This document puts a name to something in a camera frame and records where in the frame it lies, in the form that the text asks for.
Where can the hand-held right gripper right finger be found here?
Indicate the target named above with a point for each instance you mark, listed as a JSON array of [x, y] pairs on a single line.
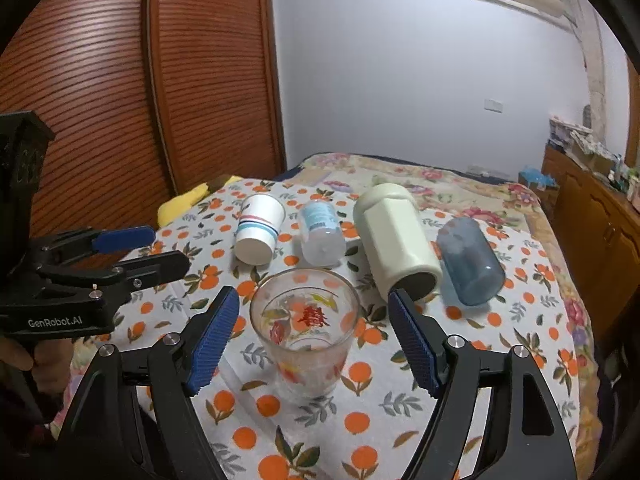
[[412, 345]]

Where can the cream plastic cup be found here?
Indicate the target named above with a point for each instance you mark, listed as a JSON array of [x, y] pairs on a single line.
[[395, 240]]

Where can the small clear plastic bottle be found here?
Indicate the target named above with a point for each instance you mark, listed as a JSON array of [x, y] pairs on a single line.
[[321, 240]]

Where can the floral blanket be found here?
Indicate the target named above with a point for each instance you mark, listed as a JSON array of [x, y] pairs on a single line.
[[500, 200]]

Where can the ribbed wooden wardrobe door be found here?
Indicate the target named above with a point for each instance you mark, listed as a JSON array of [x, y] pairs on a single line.
[[85, 85], [215, 70]]

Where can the white striped paper cup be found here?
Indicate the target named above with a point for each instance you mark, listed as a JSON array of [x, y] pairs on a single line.
[[257, 232]]

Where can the wooden cabinet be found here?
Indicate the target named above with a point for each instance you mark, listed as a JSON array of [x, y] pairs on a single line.
[[590, 225]]

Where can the blue plastic bag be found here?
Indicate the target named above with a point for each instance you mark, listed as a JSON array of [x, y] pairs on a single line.
[[537, 179]]

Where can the pile of boxes and bottles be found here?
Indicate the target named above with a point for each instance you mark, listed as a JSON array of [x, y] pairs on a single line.
[[585, 147]]

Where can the yellow cloth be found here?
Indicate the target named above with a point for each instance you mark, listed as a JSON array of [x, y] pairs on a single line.
[[180, 205]]

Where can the white wrapped wall pipe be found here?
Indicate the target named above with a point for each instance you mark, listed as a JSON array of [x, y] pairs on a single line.
[[592, 70]]

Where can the orange fruit print tablecloth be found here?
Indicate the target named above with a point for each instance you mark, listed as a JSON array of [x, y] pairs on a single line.
[[350, 425]]

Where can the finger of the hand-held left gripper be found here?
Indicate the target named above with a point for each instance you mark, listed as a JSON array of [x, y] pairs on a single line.
[[125, 240], [155, 270]]

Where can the white wall socket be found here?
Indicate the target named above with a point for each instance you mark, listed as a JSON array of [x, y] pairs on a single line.
[[493, 105]]

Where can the floral printed glass cup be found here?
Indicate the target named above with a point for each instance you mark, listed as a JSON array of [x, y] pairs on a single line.
[[305, 365]]

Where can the blue translucent plastic cup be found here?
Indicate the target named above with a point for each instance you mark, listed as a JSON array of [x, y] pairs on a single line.
[[470, 265]]

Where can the person's left hand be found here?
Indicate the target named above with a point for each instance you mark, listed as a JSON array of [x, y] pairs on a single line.
[[49, 372]]

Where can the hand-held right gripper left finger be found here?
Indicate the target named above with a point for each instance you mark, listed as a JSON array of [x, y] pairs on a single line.
[[215, 340]]

